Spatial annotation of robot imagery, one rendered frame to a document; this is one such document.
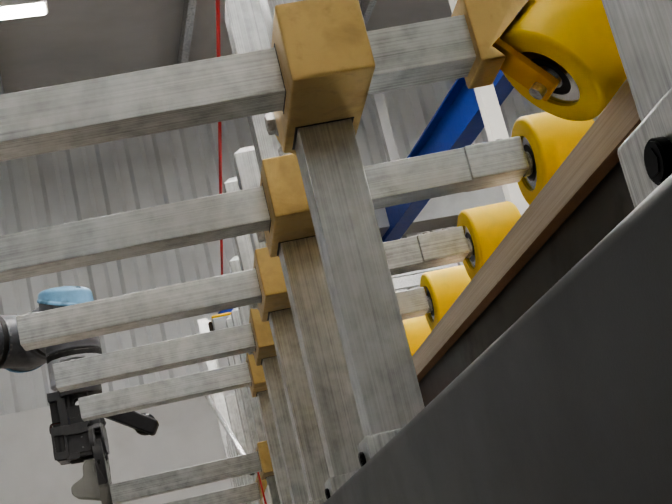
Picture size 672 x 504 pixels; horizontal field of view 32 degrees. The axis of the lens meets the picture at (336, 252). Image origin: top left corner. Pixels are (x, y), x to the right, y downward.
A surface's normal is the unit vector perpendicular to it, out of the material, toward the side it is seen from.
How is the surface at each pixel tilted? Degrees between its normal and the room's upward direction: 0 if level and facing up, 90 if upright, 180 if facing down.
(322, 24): 90
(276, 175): 90
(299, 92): 180
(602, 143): 90
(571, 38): 88
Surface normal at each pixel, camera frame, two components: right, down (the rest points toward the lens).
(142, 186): 0.18, -0.30
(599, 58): 0.49, 0.07
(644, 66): -0.97, 0.19
